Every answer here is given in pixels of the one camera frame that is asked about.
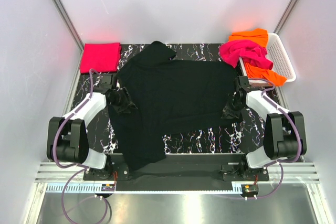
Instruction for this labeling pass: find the aluminium frame rail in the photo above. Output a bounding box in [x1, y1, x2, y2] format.
[35, 162, 320, 184]

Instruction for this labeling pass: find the orange t-shirt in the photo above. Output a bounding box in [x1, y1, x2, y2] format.
[223, 28, 287, 86]

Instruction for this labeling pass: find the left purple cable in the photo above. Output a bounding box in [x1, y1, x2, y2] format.
[52, 68, 112, 223]

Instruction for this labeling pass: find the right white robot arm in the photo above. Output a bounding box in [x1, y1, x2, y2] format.
[222, 76, 307, 180]

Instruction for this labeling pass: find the white slotted cable duct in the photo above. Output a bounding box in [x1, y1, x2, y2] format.
[46, 183, 243, 195]

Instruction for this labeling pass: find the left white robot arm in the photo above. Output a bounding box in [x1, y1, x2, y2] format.
[47, 69, 136, 180]

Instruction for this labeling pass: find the white plastic basket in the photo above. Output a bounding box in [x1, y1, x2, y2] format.
[230, 28, 296, 86]

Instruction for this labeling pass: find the crumpled pink t-shirt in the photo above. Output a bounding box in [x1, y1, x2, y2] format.
[219, 40, 274, 70]

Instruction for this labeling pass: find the black t-shirt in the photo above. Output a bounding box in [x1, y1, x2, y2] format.
[108, 41, 242, 170]

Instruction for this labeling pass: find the folded pink t-shirt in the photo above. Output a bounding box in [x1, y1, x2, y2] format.
[79, 42, 121, 74]

